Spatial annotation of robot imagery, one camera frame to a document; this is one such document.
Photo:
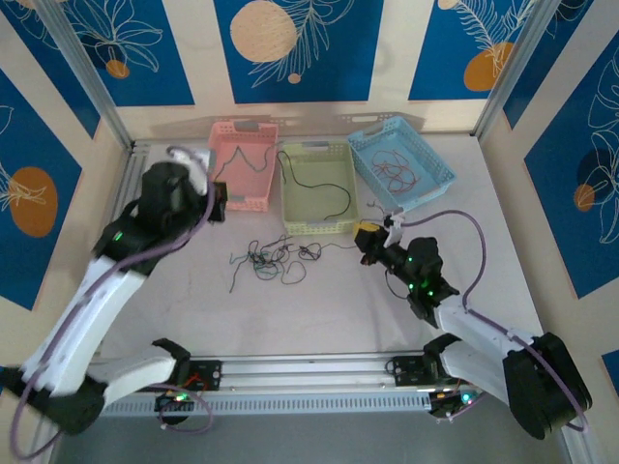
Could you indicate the pink plastic basket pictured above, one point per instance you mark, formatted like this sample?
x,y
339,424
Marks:
x,y
244,188

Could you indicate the green plastic basket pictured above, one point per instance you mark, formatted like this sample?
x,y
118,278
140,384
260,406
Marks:
x,y
319,203

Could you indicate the blue plastic basket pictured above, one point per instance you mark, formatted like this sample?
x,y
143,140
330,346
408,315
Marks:
x,y
425,159

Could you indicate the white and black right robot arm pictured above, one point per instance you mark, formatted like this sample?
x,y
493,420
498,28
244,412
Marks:
x,y
483,333

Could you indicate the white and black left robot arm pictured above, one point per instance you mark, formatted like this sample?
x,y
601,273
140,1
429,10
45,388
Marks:
x,y
82,328

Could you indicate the circuit board with green light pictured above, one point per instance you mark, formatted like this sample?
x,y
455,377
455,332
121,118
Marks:
x,y
176,397
452,401

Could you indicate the aluminium side rail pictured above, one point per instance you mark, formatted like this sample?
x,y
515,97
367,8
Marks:
x,y
575,454
130,159

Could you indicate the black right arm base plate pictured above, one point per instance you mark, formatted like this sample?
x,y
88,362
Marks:
x,y
411,369

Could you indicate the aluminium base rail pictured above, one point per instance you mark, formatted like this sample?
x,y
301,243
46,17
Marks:
x,y
309,372

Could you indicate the aluminium frame post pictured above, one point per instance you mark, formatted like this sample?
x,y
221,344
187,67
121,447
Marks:
x,y
522,58
82,63

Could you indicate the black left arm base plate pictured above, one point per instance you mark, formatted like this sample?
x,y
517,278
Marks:
x,y
205,374

